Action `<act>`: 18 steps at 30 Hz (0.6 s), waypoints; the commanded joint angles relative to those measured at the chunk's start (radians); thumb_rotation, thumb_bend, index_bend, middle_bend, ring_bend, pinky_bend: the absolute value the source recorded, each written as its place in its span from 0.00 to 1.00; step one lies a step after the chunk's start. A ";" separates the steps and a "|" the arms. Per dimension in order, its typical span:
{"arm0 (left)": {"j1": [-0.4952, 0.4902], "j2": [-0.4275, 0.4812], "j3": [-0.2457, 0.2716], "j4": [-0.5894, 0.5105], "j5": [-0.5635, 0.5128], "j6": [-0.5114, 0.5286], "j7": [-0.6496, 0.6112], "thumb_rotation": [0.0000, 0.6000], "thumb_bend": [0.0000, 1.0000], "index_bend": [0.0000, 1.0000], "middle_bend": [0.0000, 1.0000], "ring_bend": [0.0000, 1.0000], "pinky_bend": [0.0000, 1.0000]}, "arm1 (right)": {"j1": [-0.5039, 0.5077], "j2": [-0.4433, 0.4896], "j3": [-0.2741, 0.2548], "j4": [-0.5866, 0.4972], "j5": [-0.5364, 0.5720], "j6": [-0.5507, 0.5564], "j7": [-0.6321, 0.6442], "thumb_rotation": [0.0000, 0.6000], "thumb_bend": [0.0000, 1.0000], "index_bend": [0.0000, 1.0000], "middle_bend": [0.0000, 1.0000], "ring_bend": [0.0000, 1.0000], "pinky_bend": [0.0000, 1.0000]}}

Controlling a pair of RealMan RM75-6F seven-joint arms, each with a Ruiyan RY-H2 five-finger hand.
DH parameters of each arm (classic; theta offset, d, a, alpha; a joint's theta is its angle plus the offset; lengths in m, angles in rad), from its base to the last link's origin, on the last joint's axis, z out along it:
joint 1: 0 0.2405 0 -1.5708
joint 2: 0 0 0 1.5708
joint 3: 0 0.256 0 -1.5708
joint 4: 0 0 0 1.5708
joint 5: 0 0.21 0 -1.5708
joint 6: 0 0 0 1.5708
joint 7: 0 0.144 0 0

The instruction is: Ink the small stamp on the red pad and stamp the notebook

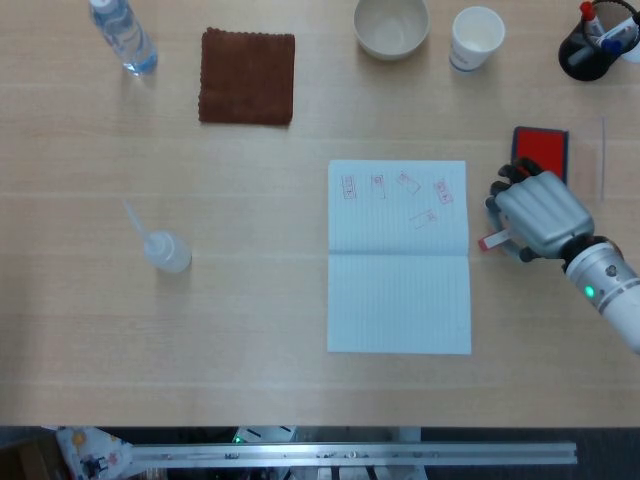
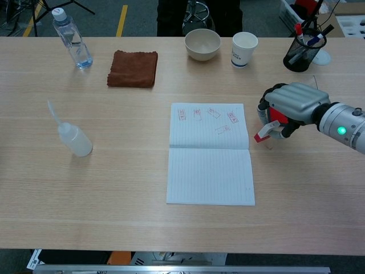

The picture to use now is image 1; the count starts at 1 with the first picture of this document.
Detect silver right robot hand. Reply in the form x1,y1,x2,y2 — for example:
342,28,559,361
483,157,596,264

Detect small red-white stamp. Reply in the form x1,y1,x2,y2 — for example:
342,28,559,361
478,229,512,252

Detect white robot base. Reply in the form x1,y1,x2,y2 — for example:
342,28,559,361
232,425,296,445

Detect open white lined notebook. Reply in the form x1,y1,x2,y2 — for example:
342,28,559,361
326,159,473,356

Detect transparent ink pad lid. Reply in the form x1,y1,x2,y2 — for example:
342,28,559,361
569,117,609,204

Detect red ink pad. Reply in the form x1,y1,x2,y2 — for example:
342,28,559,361
511,125,571,185

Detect black mesh pen holder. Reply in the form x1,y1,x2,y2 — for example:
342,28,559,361
557,0,640,82

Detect blue-capped marker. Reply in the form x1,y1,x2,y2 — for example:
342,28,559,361
599,17,639,54

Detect white paper cup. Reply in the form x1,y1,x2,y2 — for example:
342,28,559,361
448,5,507,74

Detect red-capped marker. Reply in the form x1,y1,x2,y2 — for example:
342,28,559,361
578,1,604,36

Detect beige bowl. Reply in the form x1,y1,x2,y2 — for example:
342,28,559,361
352,0,431,62

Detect brown folded cloth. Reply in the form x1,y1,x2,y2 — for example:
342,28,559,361
198,27,296,126

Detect translucent squeeze bottle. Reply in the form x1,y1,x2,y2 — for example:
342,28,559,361
122,198,193,275

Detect clear plastic water bottle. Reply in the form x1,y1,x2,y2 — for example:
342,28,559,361
88,0,159,77

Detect patterned white cloth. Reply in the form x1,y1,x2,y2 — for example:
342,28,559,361
54,426,135,480

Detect aluminium rail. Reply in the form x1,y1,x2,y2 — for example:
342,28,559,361
127,442,579,471

